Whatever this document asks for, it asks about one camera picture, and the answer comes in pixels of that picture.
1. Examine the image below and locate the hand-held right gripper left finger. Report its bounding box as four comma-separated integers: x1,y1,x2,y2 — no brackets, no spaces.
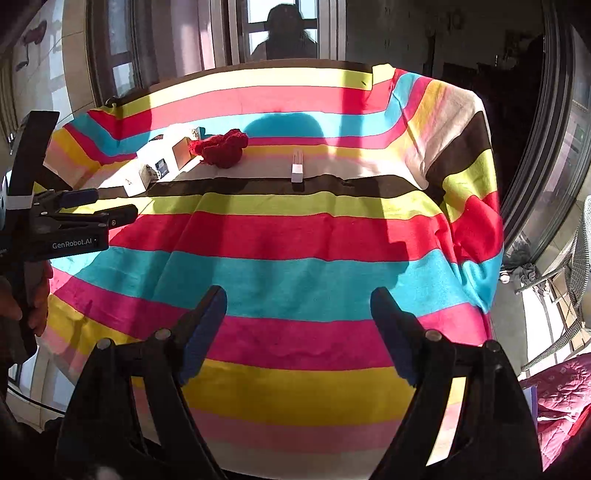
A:
54,285,228,480

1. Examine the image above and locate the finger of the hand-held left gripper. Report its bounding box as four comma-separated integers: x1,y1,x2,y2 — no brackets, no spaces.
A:
58,188,100,209
58,203,140,228

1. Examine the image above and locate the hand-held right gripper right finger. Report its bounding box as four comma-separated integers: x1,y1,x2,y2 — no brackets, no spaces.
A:
369,286,544,480

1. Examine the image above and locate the person's left hand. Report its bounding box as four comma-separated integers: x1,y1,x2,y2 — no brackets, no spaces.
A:
0,262,54,338

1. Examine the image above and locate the grey curtain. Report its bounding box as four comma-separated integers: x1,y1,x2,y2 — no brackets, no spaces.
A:
134,0,232,88

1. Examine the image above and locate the pink quilt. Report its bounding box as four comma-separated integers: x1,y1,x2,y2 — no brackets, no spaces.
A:
519,353,591,472

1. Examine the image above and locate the striped tablecloth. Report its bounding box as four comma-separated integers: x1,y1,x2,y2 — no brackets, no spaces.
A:
34,62,504,472

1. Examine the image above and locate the large white orange medicine box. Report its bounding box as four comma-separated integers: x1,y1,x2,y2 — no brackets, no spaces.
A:
168,136,204,171

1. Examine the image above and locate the sliding glass door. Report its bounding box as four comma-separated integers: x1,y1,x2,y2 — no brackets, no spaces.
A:
501,0,591,278

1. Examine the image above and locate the window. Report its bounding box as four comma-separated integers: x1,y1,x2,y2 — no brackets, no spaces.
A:
226,0,347,68

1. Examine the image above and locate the red knitted cloth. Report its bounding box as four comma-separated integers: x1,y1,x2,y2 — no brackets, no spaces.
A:
187,129,250,169

